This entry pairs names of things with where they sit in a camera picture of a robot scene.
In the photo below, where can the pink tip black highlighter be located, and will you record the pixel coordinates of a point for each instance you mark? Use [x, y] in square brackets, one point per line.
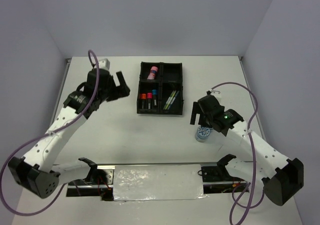
[149, 103]

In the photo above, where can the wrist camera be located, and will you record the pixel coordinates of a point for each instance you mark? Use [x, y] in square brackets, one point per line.
[213, 92]
[104, 64]

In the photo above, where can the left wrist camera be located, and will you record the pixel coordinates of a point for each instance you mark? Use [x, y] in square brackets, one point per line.
[104, 64]

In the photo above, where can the orange tip black highlighter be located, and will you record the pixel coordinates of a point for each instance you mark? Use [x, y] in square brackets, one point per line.
[142, 104]

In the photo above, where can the blue tip black highlighter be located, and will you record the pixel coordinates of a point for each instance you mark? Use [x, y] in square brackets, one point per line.
[154, 101]

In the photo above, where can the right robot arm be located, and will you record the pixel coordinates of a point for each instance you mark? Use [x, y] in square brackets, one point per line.
[282, 177]

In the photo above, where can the blue slim pen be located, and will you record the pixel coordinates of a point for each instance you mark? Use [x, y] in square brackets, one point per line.
[175, 96]

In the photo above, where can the orange highlighter cap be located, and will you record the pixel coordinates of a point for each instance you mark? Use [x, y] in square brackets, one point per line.
[143, 96]

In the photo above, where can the green slim pen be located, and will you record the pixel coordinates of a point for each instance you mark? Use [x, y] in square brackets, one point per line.
[171, 96]

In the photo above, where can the black compartment tray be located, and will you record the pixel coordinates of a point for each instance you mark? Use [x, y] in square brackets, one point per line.
[168, 79]

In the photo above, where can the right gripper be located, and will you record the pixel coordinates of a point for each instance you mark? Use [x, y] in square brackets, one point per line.
[197, 110]

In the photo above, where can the pink highlighter cap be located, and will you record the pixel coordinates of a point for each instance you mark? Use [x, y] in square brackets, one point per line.
[149, 95]

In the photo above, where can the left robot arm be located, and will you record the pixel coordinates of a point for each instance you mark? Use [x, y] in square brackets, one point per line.
[37, 170]

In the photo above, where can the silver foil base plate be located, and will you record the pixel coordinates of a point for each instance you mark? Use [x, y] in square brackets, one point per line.
[157, 182]

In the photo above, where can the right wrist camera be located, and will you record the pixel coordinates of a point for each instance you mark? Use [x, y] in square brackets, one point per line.
[213, 92]

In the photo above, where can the pink bottle of pens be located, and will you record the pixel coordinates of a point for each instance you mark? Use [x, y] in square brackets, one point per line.
[152, 73]

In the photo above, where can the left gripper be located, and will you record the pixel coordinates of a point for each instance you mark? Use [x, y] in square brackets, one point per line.
[119, 91]

